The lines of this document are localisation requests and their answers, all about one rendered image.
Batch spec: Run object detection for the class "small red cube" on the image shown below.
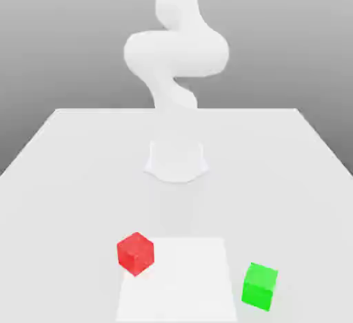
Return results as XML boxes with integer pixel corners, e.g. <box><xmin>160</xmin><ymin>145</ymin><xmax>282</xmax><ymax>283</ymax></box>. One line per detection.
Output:
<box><xmin>116</xmin><ymin>231</ymin><xmax>155</xmax><ymax>278</ymax></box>

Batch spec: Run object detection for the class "small green cube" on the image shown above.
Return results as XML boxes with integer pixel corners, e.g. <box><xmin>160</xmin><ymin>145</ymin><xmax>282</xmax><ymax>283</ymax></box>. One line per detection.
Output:
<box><xmin>241</xmin><ymin>262</ymin><xmax>279</xmax><ymax>313</ymax></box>

